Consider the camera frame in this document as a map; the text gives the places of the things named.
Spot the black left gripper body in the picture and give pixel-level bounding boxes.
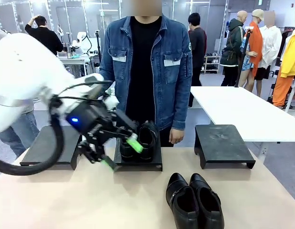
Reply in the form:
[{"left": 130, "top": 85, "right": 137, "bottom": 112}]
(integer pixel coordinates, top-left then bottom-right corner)
[{"left": 65, "top": 102, "right": 117, "bottom": 146}]

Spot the black plain leather shoe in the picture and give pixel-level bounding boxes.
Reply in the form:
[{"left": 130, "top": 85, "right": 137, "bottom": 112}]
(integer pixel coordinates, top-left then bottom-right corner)
[
  {"left": 137, "top": 121, "right": 160, "bottom": 162},
  {"left": 120, "top": 137, "right": 139, "bottom": 162}
]

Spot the person's left forearm denim sleeve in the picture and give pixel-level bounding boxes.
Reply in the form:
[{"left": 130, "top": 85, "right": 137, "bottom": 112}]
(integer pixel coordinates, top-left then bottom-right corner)
[{"left": 170, "top": 78, "right": 193, "bottom": 131}]

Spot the black shoe stand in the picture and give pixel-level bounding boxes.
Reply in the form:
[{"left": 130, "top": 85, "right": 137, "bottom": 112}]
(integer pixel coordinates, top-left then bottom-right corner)
[
  {"left": 19, "top": 125, "right": 82, "bottom": 171},
  {"left": 194, "top": 124, "right": 256, "bottom": 170},
  {"left": 113, "top": 137, "right": 163, "bottom": 173}
]

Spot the person in denim jacket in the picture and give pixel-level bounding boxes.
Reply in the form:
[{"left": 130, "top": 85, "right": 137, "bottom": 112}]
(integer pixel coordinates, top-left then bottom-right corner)
[{"left": 99, "top": 9, "right": 193, "bottom": 147}]

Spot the person's left hand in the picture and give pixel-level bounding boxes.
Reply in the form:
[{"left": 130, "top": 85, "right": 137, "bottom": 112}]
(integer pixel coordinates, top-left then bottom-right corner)
[{"left": 169, "top": 127, "right": 185, "bottom": 145}]

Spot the grey background workbench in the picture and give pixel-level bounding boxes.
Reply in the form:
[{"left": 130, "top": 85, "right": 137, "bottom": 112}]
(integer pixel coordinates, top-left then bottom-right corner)
[{"left": 57, "top": 52, "right": 101, "bottom": 78}]

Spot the bystander in blue jeans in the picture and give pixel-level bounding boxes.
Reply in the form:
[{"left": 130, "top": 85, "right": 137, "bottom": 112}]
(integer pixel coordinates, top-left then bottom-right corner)
[{"left": 0, "top": 25, "right": 41, "bottom": 158}]

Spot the black buckled leather shoe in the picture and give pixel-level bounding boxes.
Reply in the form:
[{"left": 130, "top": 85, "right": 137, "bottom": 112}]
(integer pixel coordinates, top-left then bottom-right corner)
[
  {"left": 165, "top": 173, "right": 201, "bottom": 229},
  {"left": 189, "top": 173, "right": 225, "bottom": 229}
]

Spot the man in black sweater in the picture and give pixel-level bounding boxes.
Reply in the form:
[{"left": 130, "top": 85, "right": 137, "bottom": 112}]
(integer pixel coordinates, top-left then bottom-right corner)
[{"left": 24, "top": 14, "right": 65, "bottom": 56}]

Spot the white shoe rack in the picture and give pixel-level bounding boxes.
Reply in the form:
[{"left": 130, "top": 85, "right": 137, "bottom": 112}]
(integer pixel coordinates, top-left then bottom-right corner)
[{"left": 201, "top": 54, "right": 221, "bottom": 74}]

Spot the white table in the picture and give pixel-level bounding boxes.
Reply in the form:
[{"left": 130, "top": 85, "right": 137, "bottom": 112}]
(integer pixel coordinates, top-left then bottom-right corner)
[{"left": 190, "top": 85, "right": 295, "bottom": 144}]

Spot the man in dark maroon top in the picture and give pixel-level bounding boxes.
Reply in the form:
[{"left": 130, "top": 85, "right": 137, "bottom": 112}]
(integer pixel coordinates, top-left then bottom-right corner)
[{"left": 187, "top": 12, "right": 208, "bottom": 108}]

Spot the mannequin in dark green jacket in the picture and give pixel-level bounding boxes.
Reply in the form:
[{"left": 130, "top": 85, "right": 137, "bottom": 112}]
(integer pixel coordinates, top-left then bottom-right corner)
[{"left": 219, "top": 10, "right": 249, "bottom": 87}]

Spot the mannequin in orange top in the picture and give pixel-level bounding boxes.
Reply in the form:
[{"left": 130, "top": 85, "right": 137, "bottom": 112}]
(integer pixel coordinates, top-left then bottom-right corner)
[{"left": 237, "top": 9, "right": 265, "bottom": 96}]

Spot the figure in white shirt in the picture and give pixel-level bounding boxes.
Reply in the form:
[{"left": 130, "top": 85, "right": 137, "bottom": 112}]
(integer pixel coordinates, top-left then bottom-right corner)
[{"left": 254, "top": 10, "right": 283, "bottom": 81}]

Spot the mannequin in yellow hoodie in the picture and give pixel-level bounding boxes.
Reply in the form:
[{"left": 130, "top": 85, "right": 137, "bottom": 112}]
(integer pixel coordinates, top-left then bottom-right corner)
[{"left": 272, "top": 29, "right": 295, "bottom": 108}]

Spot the thick black cable hose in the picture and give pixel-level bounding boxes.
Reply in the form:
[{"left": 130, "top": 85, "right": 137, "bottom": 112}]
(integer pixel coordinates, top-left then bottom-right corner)
[{"left": 0, "top": 94, "right": 65, "bottom": 177}]

